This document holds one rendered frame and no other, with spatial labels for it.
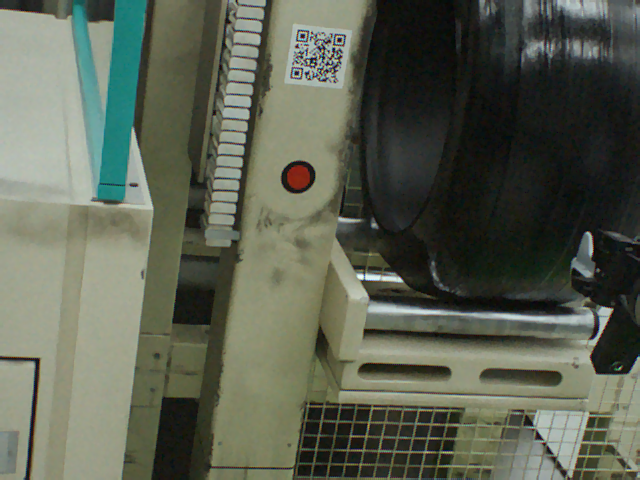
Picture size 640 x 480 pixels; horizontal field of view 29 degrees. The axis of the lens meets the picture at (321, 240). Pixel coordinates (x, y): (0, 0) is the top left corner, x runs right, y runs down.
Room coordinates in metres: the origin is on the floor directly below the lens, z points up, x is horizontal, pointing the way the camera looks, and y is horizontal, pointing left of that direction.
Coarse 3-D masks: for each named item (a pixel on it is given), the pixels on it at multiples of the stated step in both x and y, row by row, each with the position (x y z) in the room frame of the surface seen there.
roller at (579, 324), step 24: (384, 312) 1.49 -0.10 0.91; (408, 312) 1.50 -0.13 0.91; (432, 312) 1.51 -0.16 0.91; (456, 312) 1.52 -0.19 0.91; (480, 312) 1.53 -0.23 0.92; (504, 312) 1.54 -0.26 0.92; (528, 312) 1.55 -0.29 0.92; (552, 312) 1.56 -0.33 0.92; (576, 312) 1.57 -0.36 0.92; (528, 336) 1.55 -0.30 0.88; (552, 336) 1.55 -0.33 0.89; (576, 336) 1.56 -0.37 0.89
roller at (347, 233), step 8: (344, 224) 1.76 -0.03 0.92; (352, 224) 1.77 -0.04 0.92; (360, 224) 1.77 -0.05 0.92; (336, 232) 1.75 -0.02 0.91; (344, 232) 1.76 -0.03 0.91; (352, 232) 1.76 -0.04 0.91; (360, 232) 1.77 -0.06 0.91; (368, 232) 1.77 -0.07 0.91; (344, 240) 1.76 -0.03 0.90; (352, 240) 1.76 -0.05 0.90; (360, 240) 1.76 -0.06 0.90; (368, 240) 1.77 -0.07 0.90; (376, 248) 1.78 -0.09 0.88
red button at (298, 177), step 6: (294, 168) 1.52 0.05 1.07; (300, 168) 1.52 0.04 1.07; (288, 174) 1.52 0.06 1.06; (294, 174) 1.52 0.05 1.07; (300, 174) 1.52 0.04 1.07; (306, 174) 1.52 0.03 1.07; (288, 180) 1.52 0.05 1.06; (294, 180) 1.52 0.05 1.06; (300, 180) 1.52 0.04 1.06; (306, 180) 1.52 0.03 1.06; (294, 186) 1.52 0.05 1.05; (300, 186) 1.52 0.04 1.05
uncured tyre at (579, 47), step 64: (384, 0) 1.82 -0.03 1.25; (448, 0) 1.92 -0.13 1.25; (512, 0) 1.46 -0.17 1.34; (576, 0) 1.47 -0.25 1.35; (384, 64) 1.89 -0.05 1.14; (448, 64) 1.94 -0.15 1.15; (512, 64) 1.42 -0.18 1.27; (576, 64) 1.43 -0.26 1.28; (384, 128) 1.87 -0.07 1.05; (448, 128) 1.46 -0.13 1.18; (512, 128) 1.40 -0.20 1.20; (576, 128) 1.41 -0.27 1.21; (384, 192) 1.73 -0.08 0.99; (448, 192) 1.44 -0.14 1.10; (512, 192) 1.40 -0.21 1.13; (576, 192) 1.42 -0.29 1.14; (384, 256) 1.62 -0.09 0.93; (448, 256) 1.45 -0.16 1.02; (512, 256) 1.43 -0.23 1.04
